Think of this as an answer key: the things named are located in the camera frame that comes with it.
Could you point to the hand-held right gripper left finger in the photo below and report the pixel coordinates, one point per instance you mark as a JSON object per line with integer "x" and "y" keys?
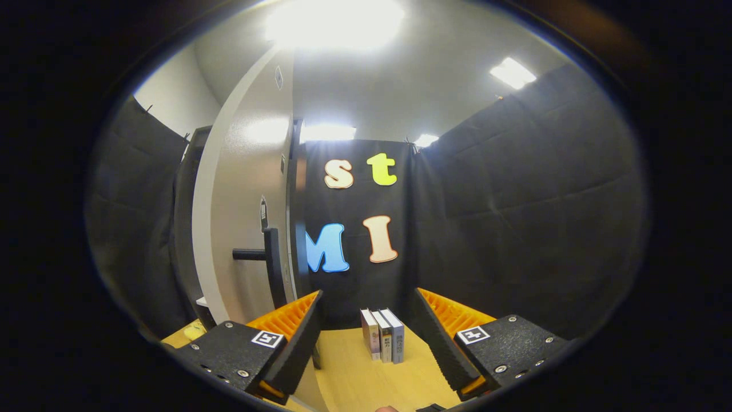
{"x": 300, "y": 349}

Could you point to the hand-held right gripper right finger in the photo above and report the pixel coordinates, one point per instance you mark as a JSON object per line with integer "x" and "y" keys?
{"x": 437, "y": 349}

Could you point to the white cabinet door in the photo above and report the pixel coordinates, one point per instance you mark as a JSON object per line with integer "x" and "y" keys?
{"x": 246, "y": 183}

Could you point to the grey blue book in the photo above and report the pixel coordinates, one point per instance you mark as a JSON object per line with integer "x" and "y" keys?
{"x": 397, "y": 340}

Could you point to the white book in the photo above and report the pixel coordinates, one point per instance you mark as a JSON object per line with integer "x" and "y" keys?
{"x": 384, "y": 343}

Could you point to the black backdrop cloth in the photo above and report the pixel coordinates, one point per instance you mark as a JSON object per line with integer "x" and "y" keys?
{"x": 514, "y": 200}

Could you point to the ceiling light panel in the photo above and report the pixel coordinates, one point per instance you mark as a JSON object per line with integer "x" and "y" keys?
{"x": 513, "y": 73}
{"x": 334, "y": 23}
{"x": 327, "y": 133}
{"x": 426, "y": 140}

